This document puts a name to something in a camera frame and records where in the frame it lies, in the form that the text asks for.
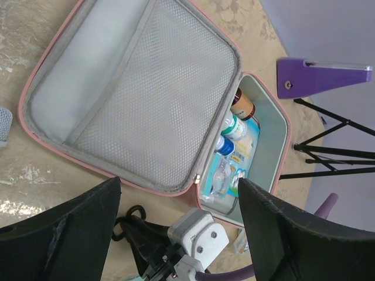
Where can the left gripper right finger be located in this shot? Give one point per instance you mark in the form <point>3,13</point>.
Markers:
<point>288,243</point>

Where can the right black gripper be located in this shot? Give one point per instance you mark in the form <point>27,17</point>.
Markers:
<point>154,254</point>

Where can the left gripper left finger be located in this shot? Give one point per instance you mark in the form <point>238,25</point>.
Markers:
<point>67,242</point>

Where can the black handled scissors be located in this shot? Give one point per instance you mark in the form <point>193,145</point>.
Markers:
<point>136,211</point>

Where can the teal topped zip bag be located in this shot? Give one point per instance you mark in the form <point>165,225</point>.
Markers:
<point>218,179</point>

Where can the large blue packet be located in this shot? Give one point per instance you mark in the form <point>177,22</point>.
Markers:
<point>242,157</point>

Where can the white blue small bottle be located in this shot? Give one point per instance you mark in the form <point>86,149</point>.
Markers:
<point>224,146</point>

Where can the white green bottle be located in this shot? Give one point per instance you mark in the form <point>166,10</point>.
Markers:
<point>233,128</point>

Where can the brown medicine bottle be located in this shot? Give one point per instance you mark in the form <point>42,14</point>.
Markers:
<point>242,107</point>

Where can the pink medicine kit case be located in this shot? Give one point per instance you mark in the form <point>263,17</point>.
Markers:
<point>140,90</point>

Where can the bandage packet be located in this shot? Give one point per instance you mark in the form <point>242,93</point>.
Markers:
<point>241,244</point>

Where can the white tube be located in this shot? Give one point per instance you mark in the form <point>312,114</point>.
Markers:
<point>6,118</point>

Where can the purple metronome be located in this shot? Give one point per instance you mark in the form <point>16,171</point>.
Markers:
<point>300,78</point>

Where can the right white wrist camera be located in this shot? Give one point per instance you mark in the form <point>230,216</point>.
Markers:
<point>202,240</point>

